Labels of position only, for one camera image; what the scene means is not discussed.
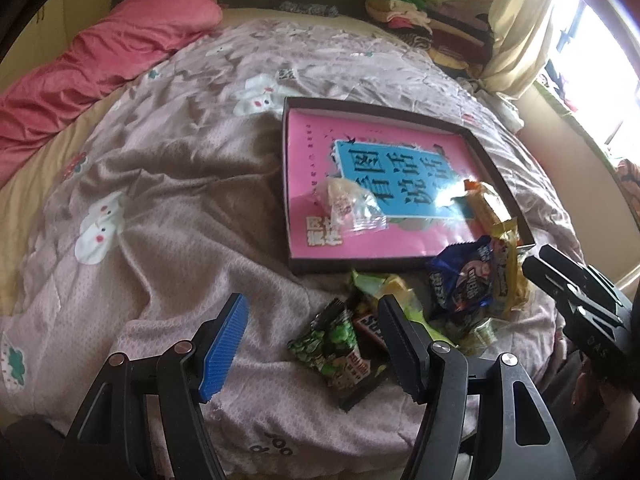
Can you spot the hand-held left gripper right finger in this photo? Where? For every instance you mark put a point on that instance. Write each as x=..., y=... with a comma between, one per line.
x=400, y=350

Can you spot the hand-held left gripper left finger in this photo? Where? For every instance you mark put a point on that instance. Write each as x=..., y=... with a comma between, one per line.
x=225, y=350

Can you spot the orange patterned cloth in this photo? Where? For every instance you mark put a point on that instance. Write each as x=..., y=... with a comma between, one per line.
x=627, y=185

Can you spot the pile of folded clothes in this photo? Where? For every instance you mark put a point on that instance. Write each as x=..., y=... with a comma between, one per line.
x=440, y=25

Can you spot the person's right hand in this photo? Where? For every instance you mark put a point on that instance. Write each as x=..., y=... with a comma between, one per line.
x=577, y=382

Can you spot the green pea snack packet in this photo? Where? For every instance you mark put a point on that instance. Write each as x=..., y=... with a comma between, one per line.
x=325, y=345

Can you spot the dark patterned cloth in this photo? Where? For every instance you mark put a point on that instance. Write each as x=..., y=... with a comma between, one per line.
x=310, y=8

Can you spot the green cake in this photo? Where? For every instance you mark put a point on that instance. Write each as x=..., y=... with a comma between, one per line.
x=370, y=282

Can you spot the pink blanket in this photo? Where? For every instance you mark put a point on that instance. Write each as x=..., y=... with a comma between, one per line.
x=100, y=55

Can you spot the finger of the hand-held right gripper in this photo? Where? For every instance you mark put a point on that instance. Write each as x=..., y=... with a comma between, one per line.
x=545, y=275
x=565, y=262

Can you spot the printed lilac quilt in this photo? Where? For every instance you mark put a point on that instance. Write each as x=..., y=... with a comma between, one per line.
x=175, y=185

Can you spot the window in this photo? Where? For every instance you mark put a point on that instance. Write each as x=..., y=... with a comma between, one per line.
x=600, y=60

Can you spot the yellow snack packet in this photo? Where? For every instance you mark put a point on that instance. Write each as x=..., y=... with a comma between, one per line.
x=507, y=260

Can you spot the brown chocolate bar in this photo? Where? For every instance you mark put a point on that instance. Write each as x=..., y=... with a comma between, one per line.
x=365, y=327

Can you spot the blue snack packet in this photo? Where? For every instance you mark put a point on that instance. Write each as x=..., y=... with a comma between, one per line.
x=460, y=275

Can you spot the clear pastry packet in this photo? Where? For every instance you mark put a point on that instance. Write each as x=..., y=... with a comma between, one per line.
x=345, y=200

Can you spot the white crumpled cloth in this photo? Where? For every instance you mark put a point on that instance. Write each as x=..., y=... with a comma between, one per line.
x=500, y=110

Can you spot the cream curtain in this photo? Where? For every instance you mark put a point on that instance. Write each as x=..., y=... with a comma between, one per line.
x=520, y=25

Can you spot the pink tray with blue label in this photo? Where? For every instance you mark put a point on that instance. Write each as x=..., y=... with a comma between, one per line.
x=325, y=263

